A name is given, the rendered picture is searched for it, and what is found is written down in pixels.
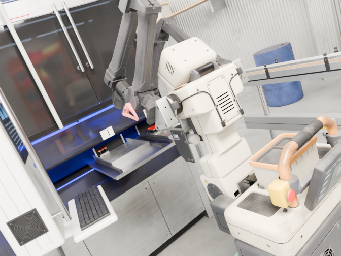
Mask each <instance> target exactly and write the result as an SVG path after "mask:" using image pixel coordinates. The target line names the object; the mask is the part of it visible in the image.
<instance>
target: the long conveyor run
mask: <svg viewBox="0 0 341 256"><path fill-rule="evenodd" d="M334 50H335V51H334V53H332V54H327V53H324V54H323V55H320V56H314V57H309V58H303V59H298V60H292V61H286V62H281V63H278V61H277V58H275V61H276V62H275V64H271V65H266V64H265V65H263V66H260V67H254V68H249V69H244V70H245V72H246V74H247V77H248V79H249V81H248V82H246V83H245V84H243V87H246V86H255V85H265V84H274V83H283V82H292V81H301V80H310V79H319V78H328V77H337V76H341V52H339V51H338V50H337V47H334Z"/></svg>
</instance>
